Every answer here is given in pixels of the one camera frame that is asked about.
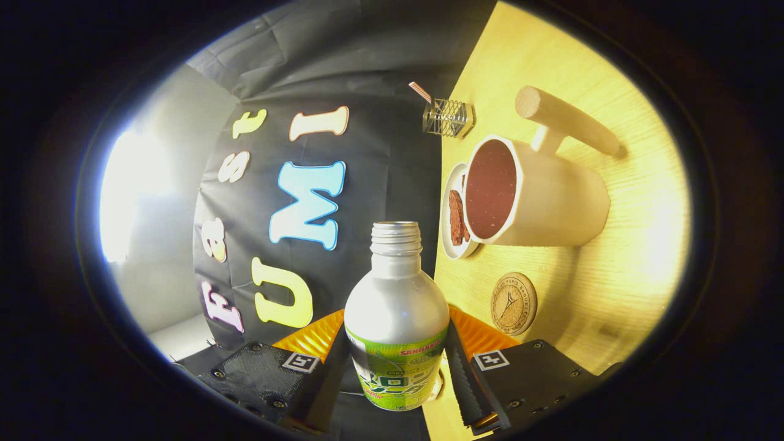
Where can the checked paper straw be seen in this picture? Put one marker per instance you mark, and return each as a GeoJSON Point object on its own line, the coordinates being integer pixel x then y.
{"type": "Point", "coordinates": [421, 92]}

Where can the silver bottle with green label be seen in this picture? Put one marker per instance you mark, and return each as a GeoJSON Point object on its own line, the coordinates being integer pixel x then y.
{"type": "Point", "coordinates": [395, 306]}

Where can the wooden table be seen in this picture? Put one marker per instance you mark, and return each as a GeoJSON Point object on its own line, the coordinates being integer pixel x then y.
{"type": "Point", "coordinates": [612, 275]}

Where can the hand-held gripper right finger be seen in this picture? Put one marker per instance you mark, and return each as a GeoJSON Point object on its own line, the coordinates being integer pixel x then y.
{"type": "Point", "coordinates": [465, 386]}

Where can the brown meat slice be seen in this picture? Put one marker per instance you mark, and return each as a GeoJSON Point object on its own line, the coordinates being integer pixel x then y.
{"type": "Point", "coordinates": [457, 217]}

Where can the white round plate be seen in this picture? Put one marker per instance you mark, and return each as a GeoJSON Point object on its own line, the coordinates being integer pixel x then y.
{"type": "Point", "coordinates": [450, 248]}

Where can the round cork coaster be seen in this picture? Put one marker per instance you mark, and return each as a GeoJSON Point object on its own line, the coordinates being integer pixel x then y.
{"type": "Point", "coordinates": [513, 304]}

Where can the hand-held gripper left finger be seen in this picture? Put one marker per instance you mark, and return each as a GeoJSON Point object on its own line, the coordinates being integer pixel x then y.
{"type": "Point", "coordinates": [324, 386]}

